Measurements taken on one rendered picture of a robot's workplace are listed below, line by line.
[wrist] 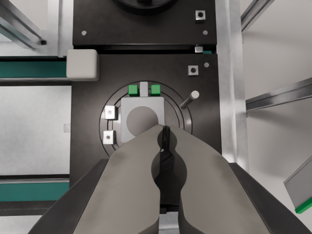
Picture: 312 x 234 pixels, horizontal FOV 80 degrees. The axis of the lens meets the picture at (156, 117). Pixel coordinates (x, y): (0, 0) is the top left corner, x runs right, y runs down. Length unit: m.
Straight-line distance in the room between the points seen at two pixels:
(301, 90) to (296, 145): 0.24
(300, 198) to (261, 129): 0.19
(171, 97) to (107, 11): 0.18
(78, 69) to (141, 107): 0.16
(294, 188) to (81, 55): 0.36
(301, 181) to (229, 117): 0.13
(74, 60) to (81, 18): 0.08
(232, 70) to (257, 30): 0.19
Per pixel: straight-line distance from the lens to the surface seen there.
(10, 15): 0.34
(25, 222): 0.39
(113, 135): 0.27
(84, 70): 0.31
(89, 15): 0.37
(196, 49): 0.34
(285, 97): 0.31
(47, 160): 0.40
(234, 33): 0.38
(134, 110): 0.18
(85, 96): 0.32
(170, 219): 0.34
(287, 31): 0.57
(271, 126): 0.49
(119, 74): 0.32
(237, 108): 0.34
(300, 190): 0.32
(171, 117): 0.28
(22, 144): 0.42
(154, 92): 0.23
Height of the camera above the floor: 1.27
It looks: 85 degrees down
